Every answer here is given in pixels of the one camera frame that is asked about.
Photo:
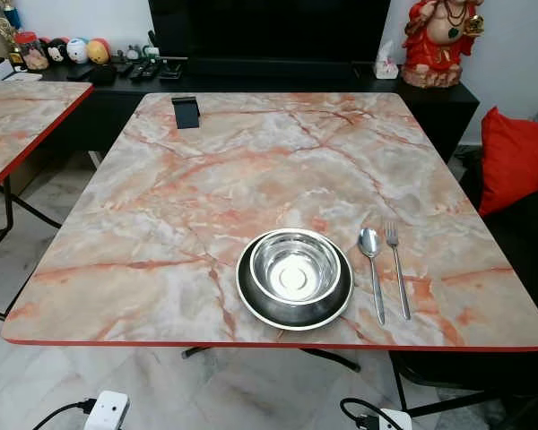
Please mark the white plug adapter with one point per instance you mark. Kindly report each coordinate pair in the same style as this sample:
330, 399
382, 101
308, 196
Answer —
393, 421

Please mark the white round toy head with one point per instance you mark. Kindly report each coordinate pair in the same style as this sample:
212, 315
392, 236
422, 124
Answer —
78, 50

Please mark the stainless steel spoon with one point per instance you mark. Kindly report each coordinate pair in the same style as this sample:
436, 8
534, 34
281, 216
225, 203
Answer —
368, 242

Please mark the red laughing Buddha figurine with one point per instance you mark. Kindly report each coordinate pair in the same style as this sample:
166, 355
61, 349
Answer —
439, 45

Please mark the black metal table frame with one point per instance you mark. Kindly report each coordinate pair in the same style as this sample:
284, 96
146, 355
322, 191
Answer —
7, 210

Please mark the black TV console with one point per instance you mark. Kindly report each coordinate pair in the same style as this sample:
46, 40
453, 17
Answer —
448, 103

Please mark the black plate with silver rim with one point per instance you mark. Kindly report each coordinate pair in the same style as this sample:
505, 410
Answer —
253, 300

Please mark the black chair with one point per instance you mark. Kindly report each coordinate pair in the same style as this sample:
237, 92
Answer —
529, 269

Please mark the red cushion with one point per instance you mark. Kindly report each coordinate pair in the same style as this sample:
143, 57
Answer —
516, 157

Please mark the jar with red lid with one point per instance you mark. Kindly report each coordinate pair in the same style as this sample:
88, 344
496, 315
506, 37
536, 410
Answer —
32, 54

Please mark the black phone stand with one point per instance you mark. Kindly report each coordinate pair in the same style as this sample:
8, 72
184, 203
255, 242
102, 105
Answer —
186, 113

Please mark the orange round toy head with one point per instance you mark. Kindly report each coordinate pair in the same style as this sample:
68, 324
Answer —
99, 52

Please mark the stainless steel fork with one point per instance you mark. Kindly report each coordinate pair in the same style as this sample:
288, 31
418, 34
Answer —
397, 269

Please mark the white tissue holder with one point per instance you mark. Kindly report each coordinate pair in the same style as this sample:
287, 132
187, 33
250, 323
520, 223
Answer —
386, 66

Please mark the black television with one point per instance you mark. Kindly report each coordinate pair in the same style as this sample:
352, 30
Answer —
269, 29

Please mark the stainless steel bowl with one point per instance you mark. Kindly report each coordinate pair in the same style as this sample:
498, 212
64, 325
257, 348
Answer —
295, 264

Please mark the black round toy head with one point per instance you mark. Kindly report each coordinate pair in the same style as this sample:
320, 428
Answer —
56, 52

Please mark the white power strip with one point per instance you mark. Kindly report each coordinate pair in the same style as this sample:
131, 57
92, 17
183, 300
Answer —
108, 412

